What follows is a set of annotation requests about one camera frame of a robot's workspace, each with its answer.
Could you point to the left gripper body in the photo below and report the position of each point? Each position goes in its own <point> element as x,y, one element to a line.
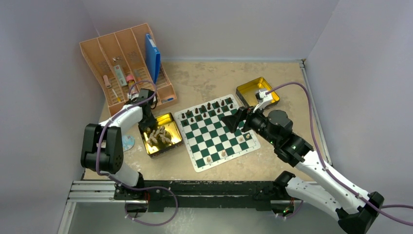
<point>147,122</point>

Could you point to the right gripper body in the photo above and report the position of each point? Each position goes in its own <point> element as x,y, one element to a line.
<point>256,122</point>

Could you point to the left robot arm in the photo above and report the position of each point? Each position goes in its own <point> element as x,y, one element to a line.
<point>102,146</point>

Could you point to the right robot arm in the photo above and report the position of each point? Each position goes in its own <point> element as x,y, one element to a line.
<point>354,208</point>

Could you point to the gold tin with pieces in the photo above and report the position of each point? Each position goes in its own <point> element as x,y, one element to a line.
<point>162,137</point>

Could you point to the green white chess board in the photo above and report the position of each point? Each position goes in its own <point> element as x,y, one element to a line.
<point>205,135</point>

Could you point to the blue round card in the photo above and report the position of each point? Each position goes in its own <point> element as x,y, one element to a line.
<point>128,142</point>

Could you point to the empty gold tin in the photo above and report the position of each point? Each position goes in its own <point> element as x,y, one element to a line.
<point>246,92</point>

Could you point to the grey green box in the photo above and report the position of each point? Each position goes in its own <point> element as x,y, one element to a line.
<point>119,72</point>

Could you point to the pink cap bottle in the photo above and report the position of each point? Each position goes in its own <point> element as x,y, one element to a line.
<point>130,80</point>

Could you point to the pink eraser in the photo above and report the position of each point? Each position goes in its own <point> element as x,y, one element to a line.
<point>106,81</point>

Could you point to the blue folder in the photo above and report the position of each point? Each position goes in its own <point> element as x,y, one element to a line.
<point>153,57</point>

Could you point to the pink desk organizer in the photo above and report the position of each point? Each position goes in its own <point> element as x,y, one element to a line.
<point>125,48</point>

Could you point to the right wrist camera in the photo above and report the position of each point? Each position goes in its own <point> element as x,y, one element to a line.
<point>264,98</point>

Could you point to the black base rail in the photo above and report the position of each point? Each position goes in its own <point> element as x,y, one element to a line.
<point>161,194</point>

